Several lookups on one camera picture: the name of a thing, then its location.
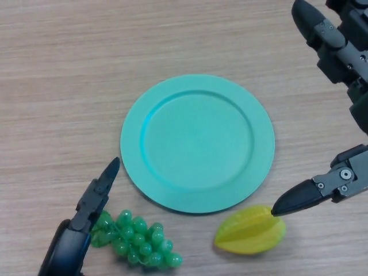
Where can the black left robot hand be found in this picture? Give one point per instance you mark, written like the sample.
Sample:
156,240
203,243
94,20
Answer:
69,247

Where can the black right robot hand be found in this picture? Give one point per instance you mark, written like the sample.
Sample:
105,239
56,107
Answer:
339,49

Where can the green grapes bunch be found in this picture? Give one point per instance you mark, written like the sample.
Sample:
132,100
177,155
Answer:
138,238

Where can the round green plate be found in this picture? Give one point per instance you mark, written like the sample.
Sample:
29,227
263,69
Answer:
198,143

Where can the yellow starfruit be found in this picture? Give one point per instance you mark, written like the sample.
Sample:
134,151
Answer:
250,235

